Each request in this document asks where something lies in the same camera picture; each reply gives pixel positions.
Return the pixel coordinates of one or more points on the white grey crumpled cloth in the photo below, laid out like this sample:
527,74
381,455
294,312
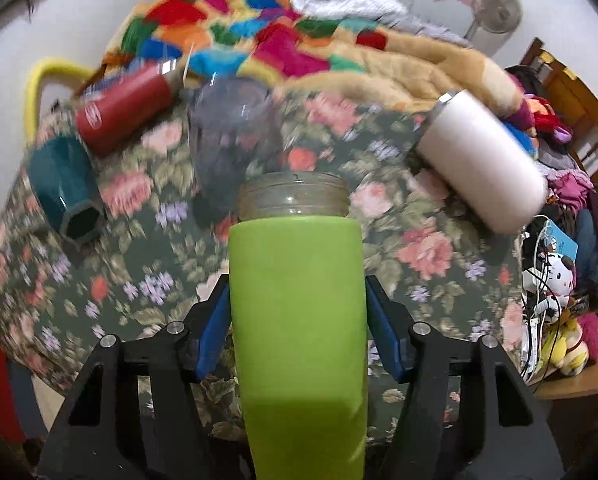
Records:
390,13

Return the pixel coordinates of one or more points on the teal hexagonal cup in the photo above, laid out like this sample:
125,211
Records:
64,183

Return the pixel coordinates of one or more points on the green bottle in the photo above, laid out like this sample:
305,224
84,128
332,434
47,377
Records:
296,282

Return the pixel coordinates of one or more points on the colourful patchwork blanket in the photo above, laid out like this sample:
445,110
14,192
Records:
356,58

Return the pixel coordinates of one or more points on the hello kitty plush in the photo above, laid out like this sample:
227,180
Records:
550,286

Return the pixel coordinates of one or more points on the red plush toy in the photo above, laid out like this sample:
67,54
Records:
546,121

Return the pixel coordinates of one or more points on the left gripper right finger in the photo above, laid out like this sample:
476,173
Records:
467,413

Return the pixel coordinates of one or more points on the yellow plush toy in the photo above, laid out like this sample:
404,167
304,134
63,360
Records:
565,349

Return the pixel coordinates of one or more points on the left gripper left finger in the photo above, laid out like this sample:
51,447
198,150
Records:
131,412

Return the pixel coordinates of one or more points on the wooden headboard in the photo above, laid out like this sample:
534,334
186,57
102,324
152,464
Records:
573,101

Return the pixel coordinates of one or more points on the white standing fan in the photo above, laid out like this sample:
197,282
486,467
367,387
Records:
498,17

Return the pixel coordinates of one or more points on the floral bed sheet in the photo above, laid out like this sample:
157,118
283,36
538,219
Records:
159,253

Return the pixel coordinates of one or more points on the yellow tube rail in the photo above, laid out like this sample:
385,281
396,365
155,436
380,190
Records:
43,71

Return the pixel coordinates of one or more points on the red bottle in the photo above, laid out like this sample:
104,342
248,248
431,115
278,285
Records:
110,120

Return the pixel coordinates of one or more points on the white tumbler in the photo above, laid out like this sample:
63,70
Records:
479,158

